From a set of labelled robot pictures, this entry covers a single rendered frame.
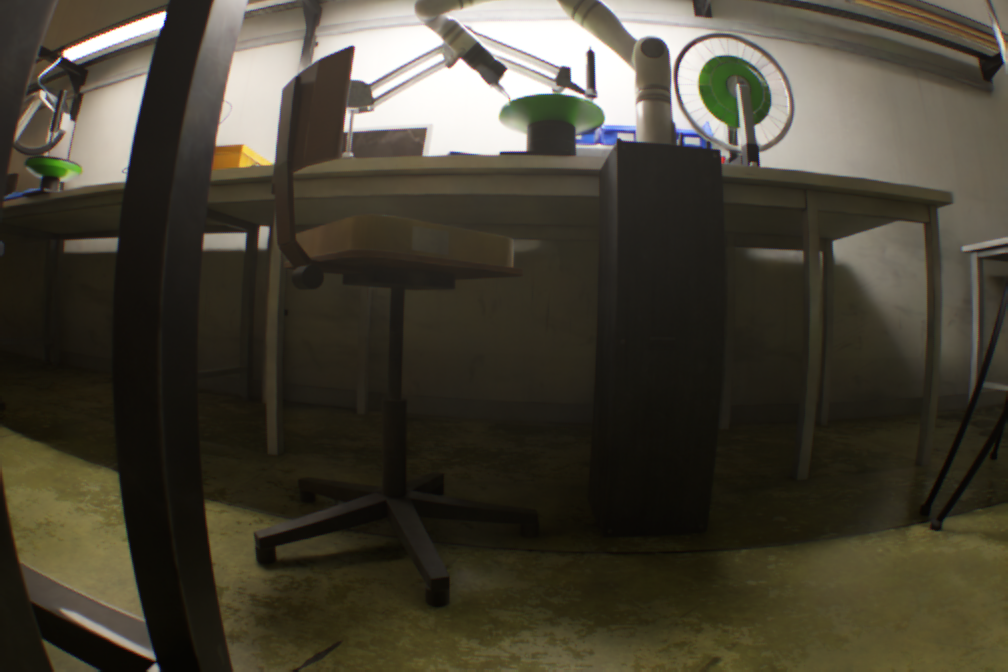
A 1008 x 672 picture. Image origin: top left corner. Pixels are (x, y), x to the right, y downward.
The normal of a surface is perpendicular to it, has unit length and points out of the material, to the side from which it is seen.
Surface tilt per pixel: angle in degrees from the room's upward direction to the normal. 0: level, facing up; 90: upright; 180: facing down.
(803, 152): 90
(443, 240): 90
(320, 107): 90
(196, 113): 90
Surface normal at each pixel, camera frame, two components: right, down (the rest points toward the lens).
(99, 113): -0.10, -0.05
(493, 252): 0.70, -0.01
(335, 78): -0.48, -0.06
